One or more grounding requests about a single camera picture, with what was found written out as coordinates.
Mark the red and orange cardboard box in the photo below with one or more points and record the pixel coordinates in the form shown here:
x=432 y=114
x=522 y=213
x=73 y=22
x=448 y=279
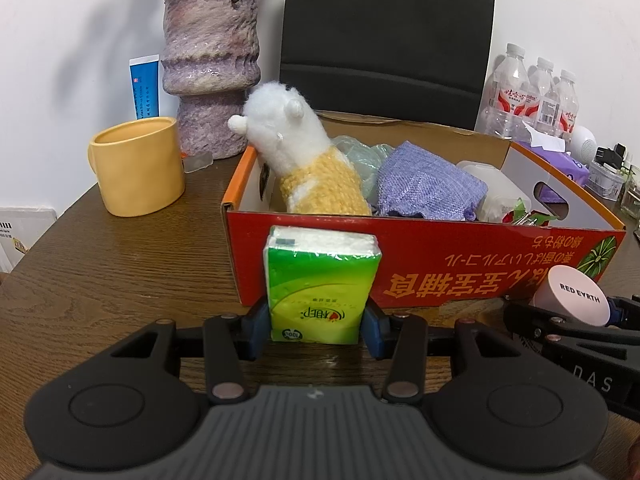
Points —
x=450 y=255

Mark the glass jar with black top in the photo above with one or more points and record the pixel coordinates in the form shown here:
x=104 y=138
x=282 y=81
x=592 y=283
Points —
x=607 y=177

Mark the purple tissue pack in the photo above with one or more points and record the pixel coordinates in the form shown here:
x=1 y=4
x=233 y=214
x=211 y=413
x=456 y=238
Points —
x=565 y=162

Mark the white plastic container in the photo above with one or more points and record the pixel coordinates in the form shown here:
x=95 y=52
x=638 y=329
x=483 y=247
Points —
x=500 y=190

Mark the black paper bag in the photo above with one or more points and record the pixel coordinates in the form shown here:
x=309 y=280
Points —
x=385 y=40

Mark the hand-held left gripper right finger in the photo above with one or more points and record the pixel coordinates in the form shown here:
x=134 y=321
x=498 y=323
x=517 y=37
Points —
x=372 y=332

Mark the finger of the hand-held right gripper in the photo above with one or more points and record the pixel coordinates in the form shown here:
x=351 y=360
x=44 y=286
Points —
x=545 y=325
x=625 y=312

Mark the pink round compact case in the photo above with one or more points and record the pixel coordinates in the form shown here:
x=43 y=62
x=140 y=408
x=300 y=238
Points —
x=570 y=295

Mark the yellow ceramic mug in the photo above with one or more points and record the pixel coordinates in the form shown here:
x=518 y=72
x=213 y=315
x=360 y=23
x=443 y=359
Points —
x=140 y=170

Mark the white round speaker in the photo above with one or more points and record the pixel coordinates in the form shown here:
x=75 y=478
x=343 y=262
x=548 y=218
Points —
x=584 y=142

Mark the green tissue packet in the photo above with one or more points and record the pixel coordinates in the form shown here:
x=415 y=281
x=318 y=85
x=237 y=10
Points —
x=320 y=285

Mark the glass cup with plant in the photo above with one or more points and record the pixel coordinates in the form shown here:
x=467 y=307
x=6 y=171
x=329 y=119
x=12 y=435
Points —
x=631 y=192

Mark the white flat board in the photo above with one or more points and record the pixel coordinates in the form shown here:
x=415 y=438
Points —
x=25 y=232

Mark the clear green bubble wrap bag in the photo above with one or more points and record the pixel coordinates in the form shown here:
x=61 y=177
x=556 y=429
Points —
x=367 y=160

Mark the white and yellow plush alpaca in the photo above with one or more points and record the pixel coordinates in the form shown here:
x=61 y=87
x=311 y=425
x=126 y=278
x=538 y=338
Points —
x=305 y=155

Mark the clear water bottle red label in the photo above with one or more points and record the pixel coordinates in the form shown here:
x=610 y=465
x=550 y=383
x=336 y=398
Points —
x=541 y=100
x=567 y=110
x=502 y=97

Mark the purple textured vase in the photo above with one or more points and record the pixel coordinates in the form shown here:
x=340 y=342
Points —
x=210 y=60

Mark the blue and white tube box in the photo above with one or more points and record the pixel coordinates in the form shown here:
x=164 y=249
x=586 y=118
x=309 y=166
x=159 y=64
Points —
x=146 y=90

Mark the green and red wrapper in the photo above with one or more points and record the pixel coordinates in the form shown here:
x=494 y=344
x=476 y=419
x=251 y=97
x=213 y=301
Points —
x=525 y=212

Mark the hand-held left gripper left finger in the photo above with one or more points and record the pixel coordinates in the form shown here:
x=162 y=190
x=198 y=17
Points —
x=257 y=332

